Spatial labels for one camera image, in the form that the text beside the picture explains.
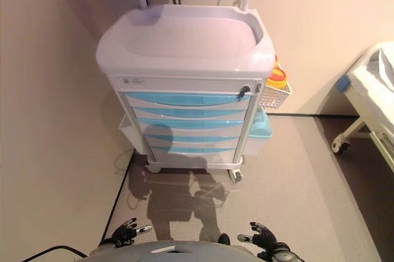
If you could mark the white hospital bed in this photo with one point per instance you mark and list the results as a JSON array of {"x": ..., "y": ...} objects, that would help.
[{"x": 367, "y": 89}]

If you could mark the blue lidded waste bin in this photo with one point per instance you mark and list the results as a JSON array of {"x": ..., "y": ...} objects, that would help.
[{"x": 260, "y": 133}]

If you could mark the cart caster wheel black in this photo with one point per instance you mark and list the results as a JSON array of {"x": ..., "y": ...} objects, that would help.
[{"x": 236, "y": 175}]

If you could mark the bed caster wheel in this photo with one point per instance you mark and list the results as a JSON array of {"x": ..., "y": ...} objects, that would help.
[{"x": 340, "y": 146}]

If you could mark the blue cart drawer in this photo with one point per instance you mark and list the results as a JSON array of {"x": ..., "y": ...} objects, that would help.
[
  {"x": 187, "y": 112},
  {"x": 191, "y": 125},
  {"x": 184, "y": 99},
  {"x": 192, "y": 150},
  {"x": 191, "y": 138}
]

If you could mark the white medical trolley cart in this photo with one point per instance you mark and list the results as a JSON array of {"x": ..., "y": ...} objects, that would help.
[{"x": 184, "y": 43}]

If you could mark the black cart lock key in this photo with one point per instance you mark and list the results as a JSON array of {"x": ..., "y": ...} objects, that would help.
[{"x": 243, "y": 92}]

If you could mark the blue top cart drawer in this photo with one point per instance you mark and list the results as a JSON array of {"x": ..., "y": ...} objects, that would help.
[{"x": 184, "y": 99}]

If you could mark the right robot hand black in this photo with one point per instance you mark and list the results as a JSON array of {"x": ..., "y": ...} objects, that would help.
[{"x": 261, "y": 237}]

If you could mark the blue bed corner bumper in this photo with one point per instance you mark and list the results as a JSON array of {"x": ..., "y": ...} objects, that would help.
[{"x": 343, "y": 84}]

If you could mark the blue bottom cart drawer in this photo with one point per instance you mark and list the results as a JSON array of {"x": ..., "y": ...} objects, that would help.
[{"x": 192, "y": 150}]

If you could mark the cart caster wheel white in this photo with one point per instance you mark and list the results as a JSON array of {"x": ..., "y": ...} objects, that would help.
[{"x": 154, "y": 168}]

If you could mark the yellow sharps container red lid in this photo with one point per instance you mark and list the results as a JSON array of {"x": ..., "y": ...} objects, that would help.
[{"x": 277, "y": 77}]

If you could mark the left robot hand black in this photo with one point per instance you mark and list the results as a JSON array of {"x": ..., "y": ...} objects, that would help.
[{"x": 127, "y": 233}]

